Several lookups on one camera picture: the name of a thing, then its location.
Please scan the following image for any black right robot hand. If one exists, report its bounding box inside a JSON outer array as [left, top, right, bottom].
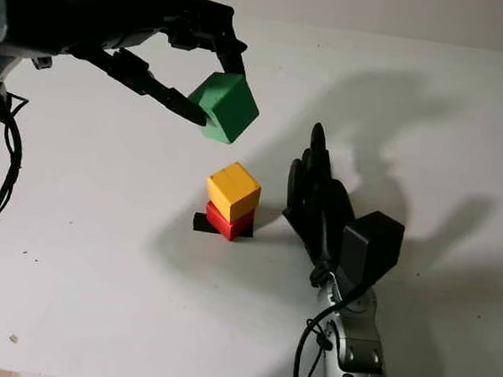
[[274, 119, 368, 291]]

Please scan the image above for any yellow wooden block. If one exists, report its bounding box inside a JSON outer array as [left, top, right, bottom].
[[202, 158, 265, 224]]

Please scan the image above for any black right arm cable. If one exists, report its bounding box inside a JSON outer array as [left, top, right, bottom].
[[291, 283, 359, 377]]

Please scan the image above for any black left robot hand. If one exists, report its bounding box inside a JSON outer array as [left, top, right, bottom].
[[43, 0, 255, 132]]

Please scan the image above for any black tape patch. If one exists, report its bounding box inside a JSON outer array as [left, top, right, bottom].
[[191, 211, 255, 240]]

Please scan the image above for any red wooden block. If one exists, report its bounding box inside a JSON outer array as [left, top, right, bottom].
[[202, 198, 258, 244]]

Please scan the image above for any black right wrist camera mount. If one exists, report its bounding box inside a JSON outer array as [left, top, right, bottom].
[[336, 208, 408, 300]]

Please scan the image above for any green wooden block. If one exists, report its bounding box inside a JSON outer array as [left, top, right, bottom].
[[183, 68, 264, 149]]

